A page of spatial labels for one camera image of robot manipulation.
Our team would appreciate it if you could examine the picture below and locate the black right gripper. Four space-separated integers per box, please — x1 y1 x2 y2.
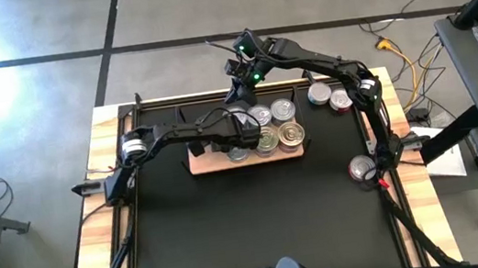
219 53 272 110

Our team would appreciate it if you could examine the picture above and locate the silver-lid can white label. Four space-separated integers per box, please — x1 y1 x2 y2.
225 145 252 164

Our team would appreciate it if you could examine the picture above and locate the silver-lid can blue label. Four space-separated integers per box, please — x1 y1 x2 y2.
245 101 274 129

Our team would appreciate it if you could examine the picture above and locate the gold-lid blue label can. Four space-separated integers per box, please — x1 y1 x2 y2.
274 118 308 155
252 123 283 160

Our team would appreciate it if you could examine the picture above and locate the wooden shelf black metal frame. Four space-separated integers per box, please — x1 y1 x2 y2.
172 83 316 178

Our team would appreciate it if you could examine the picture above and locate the silver-lid seafood can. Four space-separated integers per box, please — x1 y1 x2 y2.
268 96 298 126

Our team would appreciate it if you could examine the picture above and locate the silver-lid can green label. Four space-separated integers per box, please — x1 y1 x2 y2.
305 80 334 108

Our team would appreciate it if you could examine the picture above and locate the silver-lid can red label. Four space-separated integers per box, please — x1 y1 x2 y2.
327 86 356 116
346 153 379 185

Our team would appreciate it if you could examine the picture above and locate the black power adapter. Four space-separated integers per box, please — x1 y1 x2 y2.
405 105 434 126

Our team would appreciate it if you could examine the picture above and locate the white paper sheet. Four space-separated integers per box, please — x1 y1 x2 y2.
408 121 469 184

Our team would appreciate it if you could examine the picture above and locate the black stand beam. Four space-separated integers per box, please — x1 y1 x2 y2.
414 106 478 165

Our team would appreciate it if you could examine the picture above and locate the yellow extension cord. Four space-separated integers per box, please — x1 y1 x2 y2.
373 30 451 114

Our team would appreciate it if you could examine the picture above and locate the black clamp bracket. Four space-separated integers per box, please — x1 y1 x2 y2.
70 179 107 197
399 135 427 151

